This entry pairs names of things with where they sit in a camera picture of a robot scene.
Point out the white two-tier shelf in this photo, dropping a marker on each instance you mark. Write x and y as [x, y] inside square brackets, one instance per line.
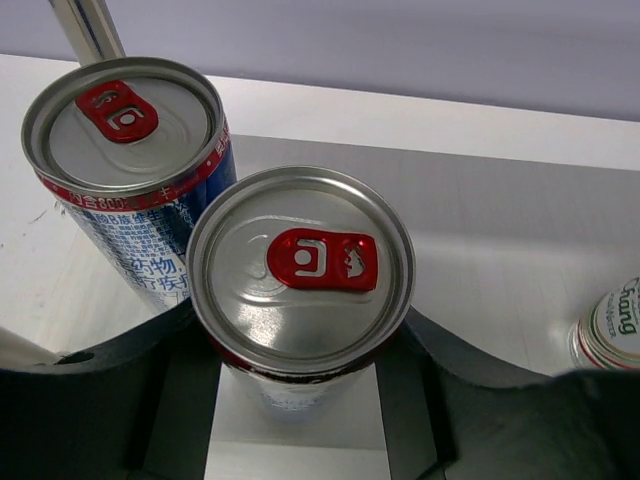
[520, 223]

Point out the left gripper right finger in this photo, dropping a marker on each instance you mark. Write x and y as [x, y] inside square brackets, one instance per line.
[452, 411]

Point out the blue silver can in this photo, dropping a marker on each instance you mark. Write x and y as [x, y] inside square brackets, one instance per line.
[135, 149]

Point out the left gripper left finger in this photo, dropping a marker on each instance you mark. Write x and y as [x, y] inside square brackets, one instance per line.
[139, 406]

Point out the clear Chang bottle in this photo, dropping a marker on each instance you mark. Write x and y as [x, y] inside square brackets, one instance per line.
[607, 336]

